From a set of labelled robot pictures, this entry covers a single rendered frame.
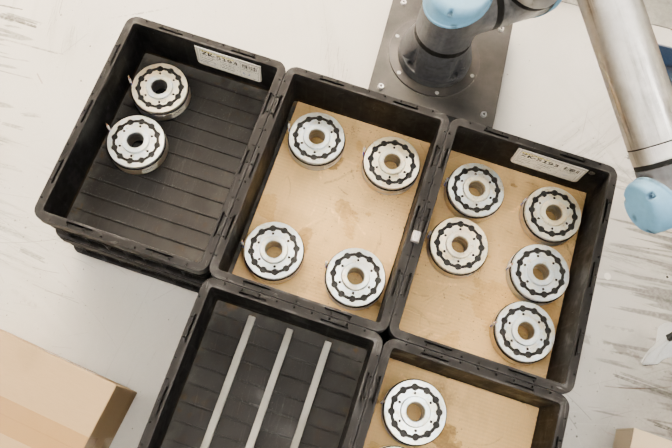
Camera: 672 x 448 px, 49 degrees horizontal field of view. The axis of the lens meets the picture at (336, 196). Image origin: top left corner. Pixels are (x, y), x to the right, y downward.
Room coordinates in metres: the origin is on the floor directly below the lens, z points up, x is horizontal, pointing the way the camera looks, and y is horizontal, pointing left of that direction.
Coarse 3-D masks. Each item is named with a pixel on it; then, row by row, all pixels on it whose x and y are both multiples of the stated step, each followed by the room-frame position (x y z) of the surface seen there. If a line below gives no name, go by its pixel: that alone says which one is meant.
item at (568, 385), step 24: (456, 120) 0.57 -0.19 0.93; (528, 144) 0.55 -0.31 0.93; (600, 168) 0.53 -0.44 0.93; (432, 192) 0.43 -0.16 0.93; (600, 216) 0.44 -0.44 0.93; (600, 240) 0.40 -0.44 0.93; (408, 264) 0.31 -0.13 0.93; (408, 288) 0.27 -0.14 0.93; (408, 336) 0.19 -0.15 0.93; (576, 336) 0.23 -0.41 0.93; (480, 360) 0.17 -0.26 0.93; (576, 360) 0.19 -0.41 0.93; (552, 384) 0.15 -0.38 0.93
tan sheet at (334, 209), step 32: (352, 128) 0.57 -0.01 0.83; (288, 160) 0.49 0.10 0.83; (352, 160) 0.51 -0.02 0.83; (288, 192) 0.43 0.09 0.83; (320, 192) 0.44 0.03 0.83; (352, 192) 0.45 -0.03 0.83; (256, 224) 0.36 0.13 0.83; (288, 224) 0.37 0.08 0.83; (320, 224) 0.38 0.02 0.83; (352, 224) 0.39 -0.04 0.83; (384, 224) 0.40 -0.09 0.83; (320, 256) 0.32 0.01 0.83; (384, 256) 0.34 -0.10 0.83; (288, 288) 0.26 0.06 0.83; (320, 288) 0.27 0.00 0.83; (384, 288) 0.28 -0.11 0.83
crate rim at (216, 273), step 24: (288, 72) 0.61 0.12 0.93; (312, 72) 0.62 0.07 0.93; (384, 96) 0.60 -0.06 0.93; (264, 144) 0.47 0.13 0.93; (432, 168) 0.48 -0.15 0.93; (240, 192) 0.38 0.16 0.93; (408, 240) 0.35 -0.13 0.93; (216, 264) 0.26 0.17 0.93; (264, 288) 0.23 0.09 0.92; (336, 312) 0.21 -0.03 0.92; (384, 312) 0.22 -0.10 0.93
